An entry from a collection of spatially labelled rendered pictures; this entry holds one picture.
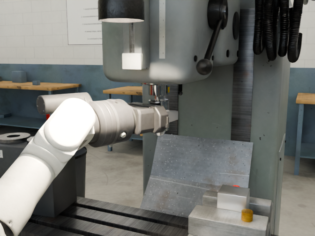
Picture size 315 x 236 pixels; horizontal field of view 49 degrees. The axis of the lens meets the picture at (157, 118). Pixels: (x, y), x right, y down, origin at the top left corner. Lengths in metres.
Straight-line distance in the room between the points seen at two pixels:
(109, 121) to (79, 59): 5.44
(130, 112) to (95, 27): 5.24
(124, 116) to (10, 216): 0.27
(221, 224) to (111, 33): 0.43
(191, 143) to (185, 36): 0.56
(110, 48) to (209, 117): 0.51
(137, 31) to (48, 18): 5.85
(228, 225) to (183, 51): 0.34
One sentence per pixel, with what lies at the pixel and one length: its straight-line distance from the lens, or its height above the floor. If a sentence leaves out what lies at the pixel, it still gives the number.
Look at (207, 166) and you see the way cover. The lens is 1.12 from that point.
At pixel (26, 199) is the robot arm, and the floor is 1.17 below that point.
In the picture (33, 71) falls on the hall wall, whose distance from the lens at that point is 6.70.
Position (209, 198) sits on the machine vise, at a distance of 0.82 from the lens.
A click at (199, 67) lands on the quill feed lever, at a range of 0.63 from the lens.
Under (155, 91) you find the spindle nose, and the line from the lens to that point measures 0.74.
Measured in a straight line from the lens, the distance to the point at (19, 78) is 6.50.
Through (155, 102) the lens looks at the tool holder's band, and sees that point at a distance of 0.75.
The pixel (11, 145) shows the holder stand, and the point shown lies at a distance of 1.00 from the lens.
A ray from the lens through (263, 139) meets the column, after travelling 1.11.
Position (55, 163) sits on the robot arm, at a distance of 0.56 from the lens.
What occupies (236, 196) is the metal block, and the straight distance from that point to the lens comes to 0.74.
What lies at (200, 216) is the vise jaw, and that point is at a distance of 0.72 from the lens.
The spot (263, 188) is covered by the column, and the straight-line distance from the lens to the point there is 1.15.
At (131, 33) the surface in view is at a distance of 0.65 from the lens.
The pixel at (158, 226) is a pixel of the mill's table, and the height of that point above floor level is 0.94.
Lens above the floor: 1.37
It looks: 10 degrees down
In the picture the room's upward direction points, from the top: straight up
